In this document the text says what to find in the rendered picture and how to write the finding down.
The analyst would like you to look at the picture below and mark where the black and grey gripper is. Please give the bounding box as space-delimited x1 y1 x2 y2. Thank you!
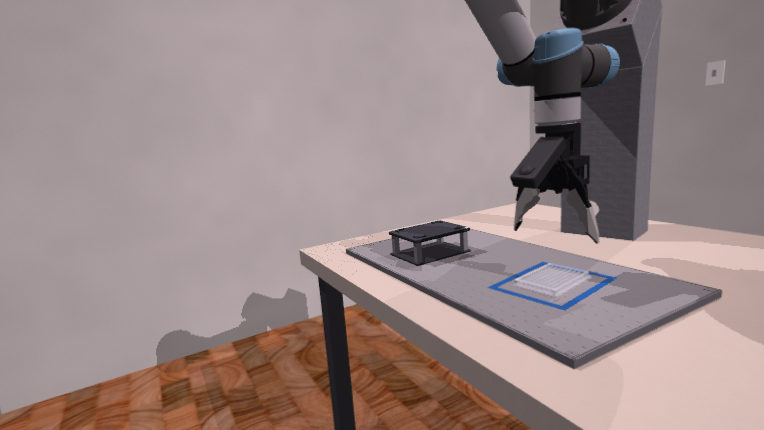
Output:
514 122 599 244

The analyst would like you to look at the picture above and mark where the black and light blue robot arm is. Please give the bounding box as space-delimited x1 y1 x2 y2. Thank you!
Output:
465 0 632 189

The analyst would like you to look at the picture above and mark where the blue tape outline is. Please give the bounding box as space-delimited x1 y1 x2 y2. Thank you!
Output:
489 262 617 310

